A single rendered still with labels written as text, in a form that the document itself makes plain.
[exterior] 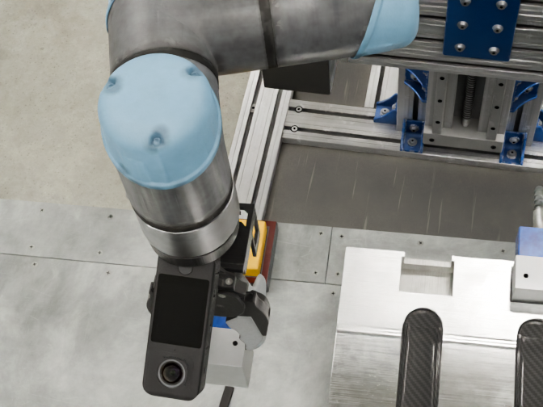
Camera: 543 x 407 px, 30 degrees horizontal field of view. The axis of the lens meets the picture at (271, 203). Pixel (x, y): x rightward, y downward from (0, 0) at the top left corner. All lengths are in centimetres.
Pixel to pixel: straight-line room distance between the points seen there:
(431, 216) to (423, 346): 86
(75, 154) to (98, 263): 109
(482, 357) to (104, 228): 46
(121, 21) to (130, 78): 8
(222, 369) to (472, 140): 92
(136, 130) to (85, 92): 171
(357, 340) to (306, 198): 88
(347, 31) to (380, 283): 37
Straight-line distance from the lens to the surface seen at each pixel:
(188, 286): 78
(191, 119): 62
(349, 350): 99
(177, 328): 78
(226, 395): 107
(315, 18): 70
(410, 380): 99
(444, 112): 171
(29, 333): 115
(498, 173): 189
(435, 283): 105
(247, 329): 88
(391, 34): 72
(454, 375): 99
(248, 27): 70
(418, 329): 100
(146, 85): 64
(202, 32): 70
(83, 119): 229
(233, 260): 81
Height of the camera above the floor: 180
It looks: 59 degrees down
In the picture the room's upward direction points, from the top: 10 degrees counter-clockwise
